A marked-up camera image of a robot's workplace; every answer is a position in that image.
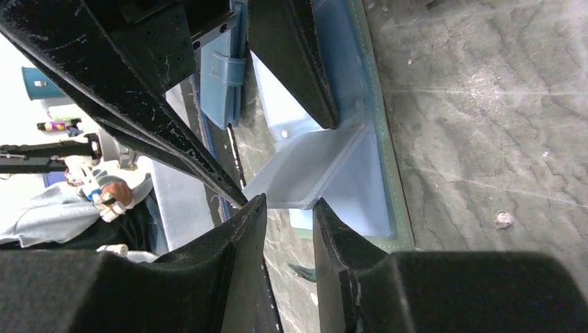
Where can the green card holder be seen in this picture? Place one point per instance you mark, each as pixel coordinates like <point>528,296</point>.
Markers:
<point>353,167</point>

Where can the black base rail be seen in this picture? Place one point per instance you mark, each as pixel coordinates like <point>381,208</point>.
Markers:
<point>221,146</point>

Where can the blue card holder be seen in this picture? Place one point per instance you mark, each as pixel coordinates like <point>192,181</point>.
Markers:
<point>222,71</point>

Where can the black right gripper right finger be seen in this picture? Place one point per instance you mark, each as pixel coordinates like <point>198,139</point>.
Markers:
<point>362,288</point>

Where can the person's hand in background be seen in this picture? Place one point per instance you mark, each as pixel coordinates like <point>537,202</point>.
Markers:
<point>120,191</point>

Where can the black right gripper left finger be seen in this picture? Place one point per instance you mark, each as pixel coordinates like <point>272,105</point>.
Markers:
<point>208,285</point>

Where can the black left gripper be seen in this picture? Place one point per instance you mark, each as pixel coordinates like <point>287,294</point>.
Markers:
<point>116,59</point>

